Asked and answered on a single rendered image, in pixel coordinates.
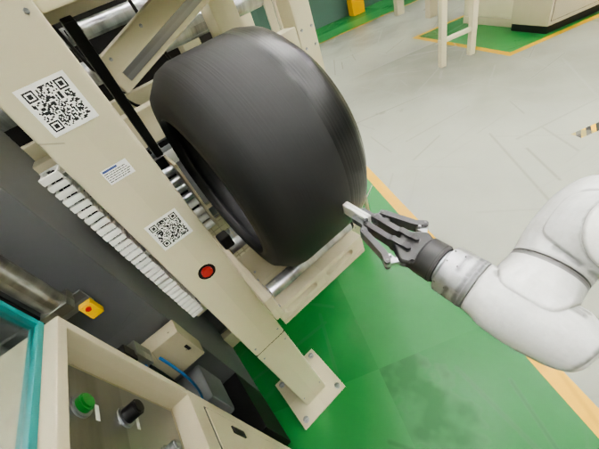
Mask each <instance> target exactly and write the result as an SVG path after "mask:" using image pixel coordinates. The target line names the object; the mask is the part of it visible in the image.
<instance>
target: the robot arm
mask: <svg viewBox="0 0 599 449"><path fill-rule="evenodd" d="M342 206H343V211H344V214H345V215H347V216H349V217H351V218H352V222H353V223H354V224H356V225H358V226H359V227H361V228H360V236H361V239H362V240H363V241H364V242H365V243H366V244H367V245H368V246H369V247H370V248H371V250H372V251H373V252H374V253H375V254H376V255H377V256H378V257H379V258H380V259H381V261H382V263H383V265H384V268H385V269H387V270H389V269H390V267H391V266H393V265H401V266H404V267H407V268H409V269H411V270H412V271H413V272H414V273H416V274H417V275H419V276H420V277H422V278H423V279H424V280H425V281H427V282H431V288H432V289H433V290H434V291H436V292H437V293H439V294H440V295H441V296H442V297H444V298H446V299H447V300H449V301H450V302H452V303H453V304H454V305H455V306H458V307H460V308H461V309H462V310H463V311H465V312H466V313H467V314H468V315H469V316H470V317H471V318H472V319H473V320H474V322H475V323H476V324H478V325H479V326H480V327H481V328H482V329H483V330H484V331H486V332H487V333H488V334H490V335H491V336H493V337H494V338H495V339H497V340H499V341H501V342H502V343H504V344H505V345H507V346H508V347H510V348H512V349H513V350H515V351H517V352H519V353H521V354H523V355H525V356H527V357H528V358H530V359H532V360H534V361H536V362H538V363H541V364H543V365H545V366H547V367H550V368H553V369H556V370H558V371H566V372H577V371H583V370H585V369H586V368H587V367H588V366H589V365H591V364H592V363H593V362H594V361H595V360H596V359H597V358H598V356H599V320H598V319H597V318H596V316H595V315H594V314H593V313H591V312H590V311H588V310H587V309H585V308H584V307H583V306H581V304H582V302H583V300H584V298H585V296H586V294H587V293H588V292H589V290H590V289H591V288H592V286H593V285H594V284H595V283H596V282H597V281H598V280H599V175H593V176H585V177H582V178H580V179H578V180H576V181H574V182H572V183H571V184H568V185H567V186H565V187H564V188H562V189H561V190H560V191H558V192H557V193H556V194H555V195H554V196H553V197H552V198H551V199H550V200H549V201H548V202H547V203H546V204H545V205H544V206H543V207H542V208H541V209H540V210H539V211H538V212H537V214H536V215H535V216H534V217H533V219H532V220H531V221H530V223H529V224H528V226H527V227H526V229H525V230H524V231H523V233H522V234H521V237H520V239H519V240H518V242H517V244H516V246H515V247H514V249H513V251H512V252H511V253H510V254H509V255H508V256H507V258H506V259H505V260H503V261H502V262H501V263H500V264H499V265H498V266H496V265H493V264H491V263H489V261H488V260H486V259H483V258H481V257H478V256H476V255H474V254H473V253H471V252H470V251H468V250H466V249H463V248H457V249H455V250H454V249H453V247H451V246H449V245H448V244H446V243H445V242H443V241H440V240H439V239H433V238H432V237H431V235H430V234H429V233H428V225H429V222H428V221H427V220H415V219H413V218H410V217H407V216H402V215H399V214H396V213H393V212H390V211H388V210H384V209H382V210H380V212H379V213H372V212H371V211H369V210H367V209H365V208H361V209H360V208H358V207H356V206H354V205H353V204H351V203H349V202H347V201H346V202H345V203H344V204H343V205H342ZM408 230H409V231H408ZM410 231H412V232H410ZM376 239H377V240H378V241H381V242H382V243H384V244H385V245H387V246H388V247H389V248H390V249H391V250H393V251H394V253H395V256H396V257H393V256H392V255H391V254H389V253H388V251H387V250H386V249H385V248H384V247H383V246H382V245H381V244H380V243H379V242H378V241H377V240H376Z"/></svg>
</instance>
